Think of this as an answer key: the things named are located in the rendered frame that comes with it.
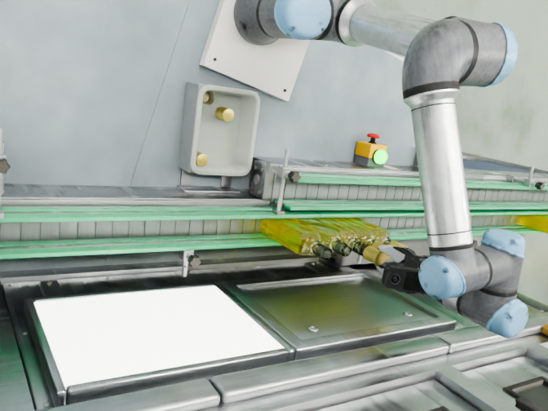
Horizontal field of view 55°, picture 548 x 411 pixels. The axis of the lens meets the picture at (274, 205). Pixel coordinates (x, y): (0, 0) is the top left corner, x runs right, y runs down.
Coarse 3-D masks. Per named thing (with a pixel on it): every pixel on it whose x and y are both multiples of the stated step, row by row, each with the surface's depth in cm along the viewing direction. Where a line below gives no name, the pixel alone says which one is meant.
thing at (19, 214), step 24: (24, 216) 103; (48, 216) 105; (72, 216) 107; (96, 216) 110; (120, 216) 112; (144, 216) 115; (168, 216) 118; (192, 216) 121; (216, 216) 125; (240, 216) 128; (264, 216) 132; (288, 216) 136; (312, 216) 140; (336, 216) 144; (360, 216) 149; (384, 216) 154; (408, 216) 160
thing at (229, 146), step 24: (216, 96) 138; (240, 96) 141; (216, 120) 139; (240, 120) 142; (192, 144) 131; (216, 144) 141; (240, 144) 143; (192, 168) 132; (216, 168) 138; (240, 168) 142
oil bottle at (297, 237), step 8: (264, 224) 140; (272, 224) 137; (280, 224) 134; (288, 224) 132; (296, 224) 134; (264, 232) 140; (272, 232) 137; (280, 232) 134; (288, 232) 131; (296, 232) 128; (304, 232) 127; (312, 232) 128; (280, 240) 134; (288, 240) 131; (296, 240) 128; (304, 240) 126; (312, 240) 126; (320, 240) 127; (288, 248) 131; (296, 248) 128; (304, 248) 126
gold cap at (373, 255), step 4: (368, 248) 126; (372, 248) 126; (364, 252) 126; (368, 252) 125; (372, 252) 125; (376, 252) 124; (380, 252) 124; (364, 256) 126; (368, 256) 125; (372, 256) 124; (376, 256) 123; (380, 256) 124; (384, 256) 125; (372, 260) 124; (376, 260) 123; (380, 260) 124; (384, 260) 125; (376, 264) 124; (380, 264) 125
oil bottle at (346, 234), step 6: (324, 222) 139; (330, 222) 140; (336, 228) 134; (342, 228) 135; (348, 228) 136; (342, 234) 132; (348, 234) 132; (354, 234) 133; (342, 240) 132; (348, 240) 132
